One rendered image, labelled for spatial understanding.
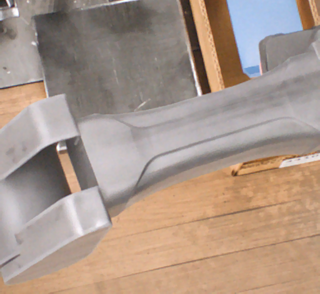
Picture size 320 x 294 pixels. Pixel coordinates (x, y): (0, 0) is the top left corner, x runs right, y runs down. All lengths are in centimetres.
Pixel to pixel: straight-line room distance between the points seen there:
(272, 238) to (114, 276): 18
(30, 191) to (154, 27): 42
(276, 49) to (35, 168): 28
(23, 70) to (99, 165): 46
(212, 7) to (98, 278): 33
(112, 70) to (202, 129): 40
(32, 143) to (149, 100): 41
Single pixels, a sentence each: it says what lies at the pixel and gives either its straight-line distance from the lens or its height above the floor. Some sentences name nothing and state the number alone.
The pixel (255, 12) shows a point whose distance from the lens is 90.
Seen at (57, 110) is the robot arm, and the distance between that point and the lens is 53.
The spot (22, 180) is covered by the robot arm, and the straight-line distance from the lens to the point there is 58.
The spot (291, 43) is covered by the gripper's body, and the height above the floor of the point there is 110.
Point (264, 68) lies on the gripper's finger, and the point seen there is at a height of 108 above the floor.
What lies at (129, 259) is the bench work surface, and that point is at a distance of 92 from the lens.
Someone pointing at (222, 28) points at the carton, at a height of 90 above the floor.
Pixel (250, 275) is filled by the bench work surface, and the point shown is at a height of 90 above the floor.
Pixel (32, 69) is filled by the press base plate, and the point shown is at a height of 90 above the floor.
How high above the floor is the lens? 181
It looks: 75 degrees down
